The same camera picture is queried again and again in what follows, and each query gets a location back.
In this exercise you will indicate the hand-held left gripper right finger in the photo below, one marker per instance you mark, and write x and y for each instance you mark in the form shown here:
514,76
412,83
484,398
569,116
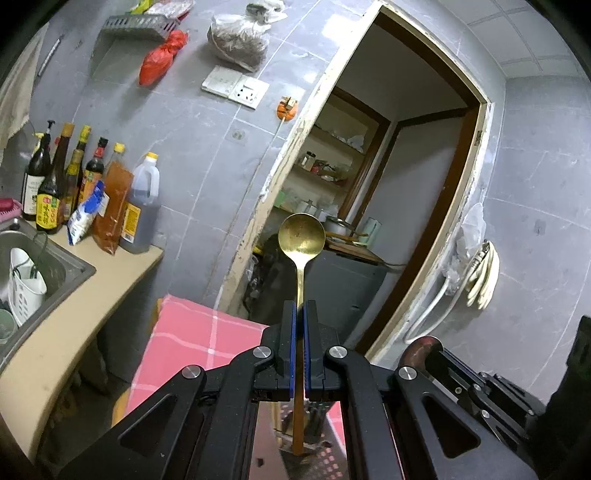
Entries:
309,350

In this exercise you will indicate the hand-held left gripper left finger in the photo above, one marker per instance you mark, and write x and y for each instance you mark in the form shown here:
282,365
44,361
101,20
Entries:
291,350

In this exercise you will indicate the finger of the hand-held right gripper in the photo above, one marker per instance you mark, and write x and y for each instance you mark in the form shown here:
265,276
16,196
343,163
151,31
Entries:
429,355

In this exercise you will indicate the white slotted utensil holder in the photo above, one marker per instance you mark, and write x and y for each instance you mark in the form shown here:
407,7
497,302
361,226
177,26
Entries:
23,288

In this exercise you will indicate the dark mesh utensil holder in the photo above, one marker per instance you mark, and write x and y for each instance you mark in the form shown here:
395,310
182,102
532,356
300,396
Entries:
321,415

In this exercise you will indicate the grey metal cabinet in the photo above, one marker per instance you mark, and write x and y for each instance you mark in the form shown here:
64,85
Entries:
341,286

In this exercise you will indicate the pink checked cloth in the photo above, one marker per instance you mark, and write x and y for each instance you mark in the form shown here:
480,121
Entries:
194,332

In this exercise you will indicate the metal cooking pot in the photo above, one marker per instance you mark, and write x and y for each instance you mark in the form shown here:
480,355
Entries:
339,226

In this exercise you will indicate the white plastic bag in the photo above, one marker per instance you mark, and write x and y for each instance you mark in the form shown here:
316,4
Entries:
468,230

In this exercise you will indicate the light green container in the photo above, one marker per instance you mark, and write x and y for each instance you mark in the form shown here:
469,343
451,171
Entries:
371,229

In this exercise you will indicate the wooden shelf unit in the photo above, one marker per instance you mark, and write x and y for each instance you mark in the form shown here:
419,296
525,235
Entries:
332,157

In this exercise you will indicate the large dark oil jug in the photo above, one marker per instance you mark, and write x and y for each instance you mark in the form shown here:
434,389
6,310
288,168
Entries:
143,194

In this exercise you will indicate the beige kitchen counter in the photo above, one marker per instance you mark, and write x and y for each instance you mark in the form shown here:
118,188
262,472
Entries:
69,332

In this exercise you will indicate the blue white packet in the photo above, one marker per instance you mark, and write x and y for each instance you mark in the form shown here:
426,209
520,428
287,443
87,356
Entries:
85,214

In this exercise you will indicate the stainless steel sink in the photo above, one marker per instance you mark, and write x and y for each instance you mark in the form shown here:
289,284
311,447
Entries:
60,263

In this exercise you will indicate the dark bottle red neck label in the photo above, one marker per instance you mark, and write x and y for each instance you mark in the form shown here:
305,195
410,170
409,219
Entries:
94,168

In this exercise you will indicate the dark bottle patterned yellow cap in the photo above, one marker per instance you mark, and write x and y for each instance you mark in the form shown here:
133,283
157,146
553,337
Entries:
74,175

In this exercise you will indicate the soy sauce bottle yellow label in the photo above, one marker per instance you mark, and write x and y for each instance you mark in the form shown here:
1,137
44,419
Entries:
51,194

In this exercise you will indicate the clear drinking glass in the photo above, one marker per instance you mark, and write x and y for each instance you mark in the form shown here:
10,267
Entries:
4,325

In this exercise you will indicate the clear bag of dried goods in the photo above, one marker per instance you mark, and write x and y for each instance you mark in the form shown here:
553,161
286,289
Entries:
238,44

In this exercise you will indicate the pink scrub brush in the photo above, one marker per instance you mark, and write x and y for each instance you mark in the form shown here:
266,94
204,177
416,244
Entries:
7,206

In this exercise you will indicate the red plastic bag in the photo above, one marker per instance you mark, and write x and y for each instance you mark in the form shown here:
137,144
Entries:
159,60

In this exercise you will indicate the cream hanging towel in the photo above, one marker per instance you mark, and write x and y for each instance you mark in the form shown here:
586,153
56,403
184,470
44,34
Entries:
18,92

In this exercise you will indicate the wooden door frame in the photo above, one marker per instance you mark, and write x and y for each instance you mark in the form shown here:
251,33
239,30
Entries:
443,194

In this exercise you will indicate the orange wall hook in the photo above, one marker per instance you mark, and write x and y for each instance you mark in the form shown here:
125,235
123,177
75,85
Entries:
286,110

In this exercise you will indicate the white wall socket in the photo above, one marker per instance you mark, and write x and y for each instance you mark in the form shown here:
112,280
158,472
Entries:
249,92

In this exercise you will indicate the white light switch plate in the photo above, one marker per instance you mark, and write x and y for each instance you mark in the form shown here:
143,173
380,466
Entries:
221,81

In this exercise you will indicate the grey plastic wall basket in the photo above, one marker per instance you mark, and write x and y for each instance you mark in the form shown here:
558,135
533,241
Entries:
138,24

